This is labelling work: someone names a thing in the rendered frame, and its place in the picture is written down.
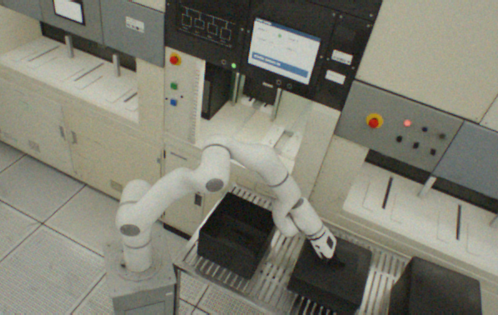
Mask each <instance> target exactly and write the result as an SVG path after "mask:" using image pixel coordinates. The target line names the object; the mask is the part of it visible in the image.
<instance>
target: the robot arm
mask: <svg viewBox="0 0 498 315"><path fill-rule="evenodd" d="M230 159H232V160H235V161H236V162H239V163H240V164H241V165H242V166H244V167H245V168H248V169H249V170H251V171H252V172H254V173H257V174H259V175H260V176H261V178H262V179H263V180H264V182H265V183H266V184H267V186H268V187H269V188H270V189H271V190H272V191H273V193H274V195H275V196H276V201H275V202H274V205H273V208H272V219H273V222H274V223H275V225H276V227H277V229H278V230H279V231H280V232H281V234H282V235H283V236H285V237H287V238H290V237H292V236H294V235H296V234H298V233H299V232H301V231H303V232H304V234H305V235H306V237H307V238H308V239H311V242H312V244H313V246H314V248H315V250H316V252H317V254H318V255H319V256H320V258H321V259H324V262H325V263H328V262H329V261H330V262H331V264H332V265H338V264H339V262H338V261H337V260H336V259H337V258H338V259H340V258H339V257H338V256H337V254H336V249H335V245H336V239H335V238H334V237H333V236H332V234H331V233H330V232H329V230H328V229H327V228H326V227H325V226H324V224H323V223H322V220H321V219H320V218H319V216H318V215H317V213H316V211H315V210H314V208H313V207H312V205H311V204H310V203H309V201H308V200H307V199H305V198H304V197H300V196H301V190H300V188H299V187H298V185H297V184H296V182H295V180H294V179H293V177H292V176H291V174H290V173H289V171H288V169H287V168H286V166H285V164H284V163H283V162H282V161H281V160H280V158H279V157H278V156H277V155H276V153H275V152H274V151H273V150H272V148H271V147H269V146H267V145H265V144H259V143H246V142H240V141H238V140H235V139H234V138H232V137H229V136H227V135H225V134H214V135H211V136H209V137H207V138H206V139H205V141H204V143H203V144H202V156H201V163H200V165H199V167H198V168H197V169H196V170H193V171H192V170H191V169H190V168H187V167H179V168H176V169H174V170H172V171H171V172H170V173H168V174H167V175H166V176H165V177H163V178H160V179H159V180H158V181H157V182H155V183H154V184H153V185H152V186H151V185H150V184H149V183H148V182H146V181H143V180H133V181H131V182H129V183H128V184H127V185H126V186H125V187H124V189H123V190H122V195H121V198H120V203H119V206H118V209H117V215H116V220H115V223H116V227H117V230H118V231H119V232H120V233H121V234H122V246H123V250H121V252H120V253H119V254H118V256H117V270H118V272H119V273H120V275H121V276H122V277H124V278H125V279H127V280H130V281H143V280H146V279H148V278H150V277H152V276H153V275H154V274H155V273H156V272H157V271H158V269H159V267H160V265H161V256H160V253H159V252H158V250H157V249H156V248H155V247H154V246H152V224H153V223H154V222H155V221H156V220H157V219H158V218H159V217H160V216H161V215H162V214H163V213H164V212H165V211H166V210H167V209H168V208H169V207H170V206H171V205H172V204H173V203H174V202H176V201H177V200H179V199H181V198H183V197H185V195H187V194H189V193H193V192H202V193H207V195H212V194H213V193H218V192H220V191H221V190H222V189H223V188H224V187H225V186H226V185H227V184H228V181H229V177H230ZM288 212H290V213H291V215H289V216H287V217H286V215H287V214H288ZM340 260H341V259H340Z"/></svg>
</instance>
